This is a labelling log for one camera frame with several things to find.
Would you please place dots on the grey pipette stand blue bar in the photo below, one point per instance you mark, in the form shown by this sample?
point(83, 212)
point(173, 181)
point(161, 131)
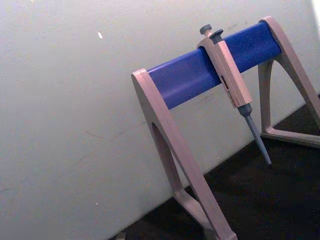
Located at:
point(185, 77)

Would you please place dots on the grey pipette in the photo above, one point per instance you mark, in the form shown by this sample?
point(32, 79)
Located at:
point(231, 75)

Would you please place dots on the black table cloth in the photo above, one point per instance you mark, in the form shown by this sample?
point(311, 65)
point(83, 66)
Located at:
point(262, 195)

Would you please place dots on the plain pale wall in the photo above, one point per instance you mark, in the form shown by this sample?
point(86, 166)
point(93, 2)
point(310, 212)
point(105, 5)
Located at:
point(67, 100)

